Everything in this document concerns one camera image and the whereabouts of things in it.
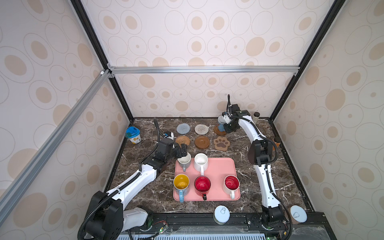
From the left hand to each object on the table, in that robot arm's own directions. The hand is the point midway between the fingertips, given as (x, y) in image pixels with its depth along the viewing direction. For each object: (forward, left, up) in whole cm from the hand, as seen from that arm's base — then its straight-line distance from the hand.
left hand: (185, 144), depth 83 cm
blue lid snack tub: (+14, +35, -8) cm, 38 cm away
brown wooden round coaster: (+24, -23, -19) cm, 38 cm away
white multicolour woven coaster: (+26, -10, -18) cm, 33 cm away
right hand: (+23, -30, -14) cm, 40 cm away
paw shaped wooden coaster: (+13, -24, -18) cm, 33 cm away
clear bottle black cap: (+33, -51, -11) cm, 62 cm away
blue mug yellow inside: (-17, +2, -16) cm, 23 cm away
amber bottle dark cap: (+9, -58, -9) cm, 59 cm away
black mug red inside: (-17, -10, -17) cm, 26 cm away
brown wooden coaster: (+14, -10, -18) cm, 25 cm away
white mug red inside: (-16, -26, -16) cm, 35 cm away
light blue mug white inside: (+23, -23, -7) cm, 34 cm away
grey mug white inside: (-3, +1, -15) cm, 15 cm away
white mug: (-7, -9, -9) cm, 14 cm away
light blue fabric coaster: (+26, +4, -18) cm, 32 cm away
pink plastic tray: (-7, -20, -17) cm, 27 cm away
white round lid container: (-32, -19, -11) cm, 39 cm away
